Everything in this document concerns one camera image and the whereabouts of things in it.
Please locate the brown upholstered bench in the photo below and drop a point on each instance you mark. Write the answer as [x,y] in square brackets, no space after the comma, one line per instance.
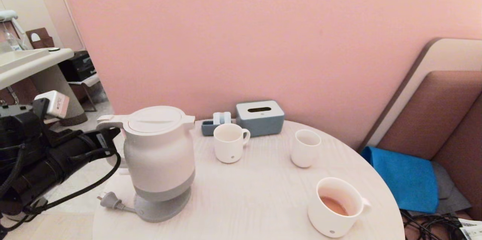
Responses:
[444,112]

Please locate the white hair dryer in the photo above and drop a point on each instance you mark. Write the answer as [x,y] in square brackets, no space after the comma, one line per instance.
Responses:
[8,16]

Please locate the grey tissue box white lid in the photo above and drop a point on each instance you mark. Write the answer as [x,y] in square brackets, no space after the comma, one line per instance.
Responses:
[263,123]

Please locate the grey kettle base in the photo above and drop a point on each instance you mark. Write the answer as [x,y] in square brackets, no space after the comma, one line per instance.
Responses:
[162,211]

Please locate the brown tissue holder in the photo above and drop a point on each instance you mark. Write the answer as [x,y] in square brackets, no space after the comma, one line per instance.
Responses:
[43,42]

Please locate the black box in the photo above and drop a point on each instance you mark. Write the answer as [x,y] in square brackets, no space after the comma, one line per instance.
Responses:
[77,67]

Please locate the chrome drain pipe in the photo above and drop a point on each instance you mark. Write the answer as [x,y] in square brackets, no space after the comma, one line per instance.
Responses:
[12,93]

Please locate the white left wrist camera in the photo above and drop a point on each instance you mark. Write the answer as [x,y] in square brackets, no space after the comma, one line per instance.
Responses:
[54,104]

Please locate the beige sink pedestal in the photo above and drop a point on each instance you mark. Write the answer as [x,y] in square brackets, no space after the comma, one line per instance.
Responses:
[56,78]

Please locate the small grey tray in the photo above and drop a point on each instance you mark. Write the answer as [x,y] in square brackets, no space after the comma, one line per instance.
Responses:
[207,129]

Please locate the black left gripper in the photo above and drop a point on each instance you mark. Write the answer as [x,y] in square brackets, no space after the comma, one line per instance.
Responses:
[79,153]

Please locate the white sink counter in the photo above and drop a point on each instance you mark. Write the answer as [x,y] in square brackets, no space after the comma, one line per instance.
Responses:
[34,63]

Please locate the grey seat cushion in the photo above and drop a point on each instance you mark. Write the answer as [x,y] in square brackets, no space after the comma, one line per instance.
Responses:
[448,191]

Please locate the white electric kettle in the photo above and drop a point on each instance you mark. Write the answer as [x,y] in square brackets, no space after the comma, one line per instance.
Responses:
[162,157]

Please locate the small white ribbed mug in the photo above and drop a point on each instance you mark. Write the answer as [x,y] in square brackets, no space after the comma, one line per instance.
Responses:
[228,149]

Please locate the blue cloth bag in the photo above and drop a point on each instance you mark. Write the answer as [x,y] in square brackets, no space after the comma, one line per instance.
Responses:
[406,180]

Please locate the clear glass bottle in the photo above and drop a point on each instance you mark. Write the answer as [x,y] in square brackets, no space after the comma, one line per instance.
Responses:
[15,44]

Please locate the small black round dish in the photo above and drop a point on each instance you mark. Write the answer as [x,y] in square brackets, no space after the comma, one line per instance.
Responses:
[55,50]

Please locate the metal rack with white towel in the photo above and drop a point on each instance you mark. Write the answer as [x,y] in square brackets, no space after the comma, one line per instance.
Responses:
[86,81]

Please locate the large white ribbed mug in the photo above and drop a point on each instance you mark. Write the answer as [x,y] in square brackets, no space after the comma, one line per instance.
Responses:
[328,222]

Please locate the white printed paper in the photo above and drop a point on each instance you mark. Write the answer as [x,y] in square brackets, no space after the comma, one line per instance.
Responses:
[472,230]

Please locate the white cup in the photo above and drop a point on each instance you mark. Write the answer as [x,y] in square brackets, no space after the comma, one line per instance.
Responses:
[304,155]

